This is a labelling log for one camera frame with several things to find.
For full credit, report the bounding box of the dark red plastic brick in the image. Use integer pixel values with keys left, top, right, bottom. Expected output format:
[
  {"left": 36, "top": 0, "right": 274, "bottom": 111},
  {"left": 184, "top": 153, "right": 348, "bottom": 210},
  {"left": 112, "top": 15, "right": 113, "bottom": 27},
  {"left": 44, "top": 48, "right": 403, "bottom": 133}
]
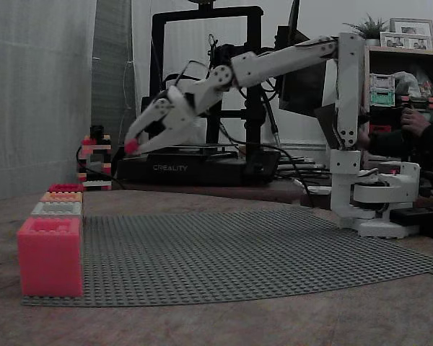
[{"left": 47, "top": 183, "right": 84, "bottom": 194}]

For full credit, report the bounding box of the person's hand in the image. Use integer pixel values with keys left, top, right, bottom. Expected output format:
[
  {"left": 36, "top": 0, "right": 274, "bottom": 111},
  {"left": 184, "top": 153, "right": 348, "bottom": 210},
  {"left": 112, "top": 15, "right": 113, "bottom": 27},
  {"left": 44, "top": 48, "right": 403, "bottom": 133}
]
[{"left": 400, "top": 106, "right": 432, "bottom": 136}]

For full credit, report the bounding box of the wide white photo frame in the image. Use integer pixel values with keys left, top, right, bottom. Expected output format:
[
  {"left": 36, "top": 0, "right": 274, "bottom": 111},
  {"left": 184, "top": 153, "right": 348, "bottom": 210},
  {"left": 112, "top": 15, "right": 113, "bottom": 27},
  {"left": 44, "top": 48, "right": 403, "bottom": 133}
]
[{"left": 379, "top": 31, "right": 433, "bottom": 50}]

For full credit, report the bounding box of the small potted green plant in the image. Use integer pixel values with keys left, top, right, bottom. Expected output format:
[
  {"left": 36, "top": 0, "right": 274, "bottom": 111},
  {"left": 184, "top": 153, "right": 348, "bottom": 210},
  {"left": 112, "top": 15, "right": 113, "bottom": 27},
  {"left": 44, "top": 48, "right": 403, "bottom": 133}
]
[{"left": 342, "top": 13, "right": 389, "bottom": 47}]

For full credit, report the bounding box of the green storage crate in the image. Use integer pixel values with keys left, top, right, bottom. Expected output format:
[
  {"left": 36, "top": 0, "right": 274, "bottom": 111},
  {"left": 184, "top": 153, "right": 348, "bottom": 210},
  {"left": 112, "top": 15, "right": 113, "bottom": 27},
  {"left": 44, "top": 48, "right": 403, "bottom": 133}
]
[{"left": 369, "top": 89, "right": 396, "bottom": 106}]

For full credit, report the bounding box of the striped Lego camera tower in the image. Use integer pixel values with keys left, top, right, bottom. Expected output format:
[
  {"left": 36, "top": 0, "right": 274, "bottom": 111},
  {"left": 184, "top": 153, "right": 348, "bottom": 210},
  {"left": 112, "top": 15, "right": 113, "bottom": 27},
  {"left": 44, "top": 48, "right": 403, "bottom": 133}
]
[{"left": 77, "top": 133, "right": 113, "bottom": 191}]

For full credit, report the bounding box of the orange plastic brick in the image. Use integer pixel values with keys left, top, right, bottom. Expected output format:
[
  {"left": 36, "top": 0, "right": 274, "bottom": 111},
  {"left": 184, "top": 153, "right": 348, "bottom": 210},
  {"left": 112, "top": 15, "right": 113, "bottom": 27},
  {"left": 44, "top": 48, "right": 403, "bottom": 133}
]
[{"left": 40, "top": 191, "right": 84, "bottom": 203}]

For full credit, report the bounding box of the black tilted monitor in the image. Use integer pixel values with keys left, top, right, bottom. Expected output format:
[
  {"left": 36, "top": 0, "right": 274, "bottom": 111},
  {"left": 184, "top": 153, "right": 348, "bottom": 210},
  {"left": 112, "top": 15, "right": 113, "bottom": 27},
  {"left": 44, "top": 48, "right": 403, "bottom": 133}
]
[{"left": 276, "top": 24, "right": 329, "bottom": 118}]

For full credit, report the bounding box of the grey studded baseplate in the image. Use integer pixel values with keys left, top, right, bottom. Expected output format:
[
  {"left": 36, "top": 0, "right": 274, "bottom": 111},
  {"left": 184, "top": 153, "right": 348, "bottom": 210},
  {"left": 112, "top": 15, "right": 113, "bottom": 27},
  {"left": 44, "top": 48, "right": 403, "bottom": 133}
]
[{"left": 21, "top": 208, "right": 433, "bottom": 308}]

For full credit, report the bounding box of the large white photo frame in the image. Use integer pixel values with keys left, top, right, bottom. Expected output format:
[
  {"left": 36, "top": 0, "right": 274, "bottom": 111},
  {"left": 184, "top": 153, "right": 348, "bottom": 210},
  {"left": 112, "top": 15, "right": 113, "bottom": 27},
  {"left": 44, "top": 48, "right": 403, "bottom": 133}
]
[{"left": 389, "top": 17, "right": 433, "bottom": 39}]

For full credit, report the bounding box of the white storage crate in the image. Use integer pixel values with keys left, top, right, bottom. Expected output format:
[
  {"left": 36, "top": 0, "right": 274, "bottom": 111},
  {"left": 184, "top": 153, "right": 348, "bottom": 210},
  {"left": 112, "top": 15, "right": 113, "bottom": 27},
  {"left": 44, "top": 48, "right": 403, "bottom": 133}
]
[{"left": 369, "top": 74, "right": 396, "bottom": 91}]

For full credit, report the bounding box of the black Creality 3D printer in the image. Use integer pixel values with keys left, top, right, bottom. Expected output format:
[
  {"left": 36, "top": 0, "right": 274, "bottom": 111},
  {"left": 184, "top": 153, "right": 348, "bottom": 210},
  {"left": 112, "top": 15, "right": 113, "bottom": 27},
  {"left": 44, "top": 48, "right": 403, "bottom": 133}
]
[{"left": 115, "top": 0, "right": 282, "bottom": 187}]

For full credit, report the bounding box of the grey plastic brick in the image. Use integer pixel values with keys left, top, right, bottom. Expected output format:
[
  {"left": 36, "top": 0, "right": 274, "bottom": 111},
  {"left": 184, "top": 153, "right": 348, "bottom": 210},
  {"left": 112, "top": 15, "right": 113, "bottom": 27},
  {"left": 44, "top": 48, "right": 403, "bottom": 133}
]
[{"left": 31, "top": 201, "right": 84, "bottom": 220}]

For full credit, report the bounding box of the wooden shelf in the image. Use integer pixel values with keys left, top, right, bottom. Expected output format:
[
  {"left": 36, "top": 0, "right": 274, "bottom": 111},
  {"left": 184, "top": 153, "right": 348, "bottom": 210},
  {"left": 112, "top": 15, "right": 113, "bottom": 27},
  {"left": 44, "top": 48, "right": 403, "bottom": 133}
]
[{"left": 362, "top": 45, "right": 433, "bottom": 152}]

